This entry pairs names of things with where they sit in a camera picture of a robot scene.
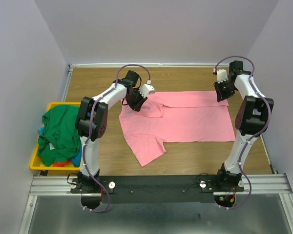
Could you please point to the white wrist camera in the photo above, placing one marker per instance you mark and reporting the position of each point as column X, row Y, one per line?
column 222, row 75
column 146, row 90

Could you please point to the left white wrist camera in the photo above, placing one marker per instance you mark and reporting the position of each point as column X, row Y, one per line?
column 146, row 90

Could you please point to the orange t shirt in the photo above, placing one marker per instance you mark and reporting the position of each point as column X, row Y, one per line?
column 61, row 164

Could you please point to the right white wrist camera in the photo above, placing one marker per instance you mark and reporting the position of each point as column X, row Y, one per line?
column 222, row 75

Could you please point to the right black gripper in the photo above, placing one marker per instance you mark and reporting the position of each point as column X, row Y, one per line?
column 220, row 96

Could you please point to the pink t shirt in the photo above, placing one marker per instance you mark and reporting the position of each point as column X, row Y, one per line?
column 175, row 117

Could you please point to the aluminium front rail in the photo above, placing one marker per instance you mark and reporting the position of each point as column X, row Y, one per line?
column 260, row 184

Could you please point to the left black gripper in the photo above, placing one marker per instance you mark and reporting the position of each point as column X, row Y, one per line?
column 136, row 107

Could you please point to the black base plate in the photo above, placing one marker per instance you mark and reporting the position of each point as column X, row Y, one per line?
column 110, row 190

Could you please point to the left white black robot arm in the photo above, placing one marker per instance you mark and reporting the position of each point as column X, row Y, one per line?
column 91, row 123

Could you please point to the yellow plastic bin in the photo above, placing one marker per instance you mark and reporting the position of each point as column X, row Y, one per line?
column 36, row 163

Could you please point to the green t shirt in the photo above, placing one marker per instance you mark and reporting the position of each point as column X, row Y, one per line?
column 60, row 140

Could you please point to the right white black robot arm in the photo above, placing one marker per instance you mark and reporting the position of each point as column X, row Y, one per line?
column 251, row 120

